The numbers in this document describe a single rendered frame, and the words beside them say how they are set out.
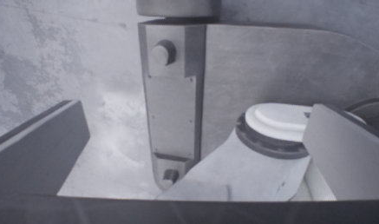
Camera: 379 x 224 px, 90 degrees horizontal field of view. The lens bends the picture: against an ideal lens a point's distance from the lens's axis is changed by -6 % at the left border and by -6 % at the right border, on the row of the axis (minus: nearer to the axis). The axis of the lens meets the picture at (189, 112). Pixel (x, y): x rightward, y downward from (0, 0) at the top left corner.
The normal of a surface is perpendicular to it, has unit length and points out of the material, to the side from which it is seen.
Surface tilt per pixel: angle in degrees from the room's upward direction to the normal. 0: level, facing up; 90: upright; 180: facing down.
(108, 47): 0
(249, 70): 0
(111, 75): 0
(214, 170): 90
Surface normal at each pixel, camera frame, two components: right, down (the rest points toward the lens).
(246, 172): 0.01, -0.88
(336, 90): -0.21, 0.47
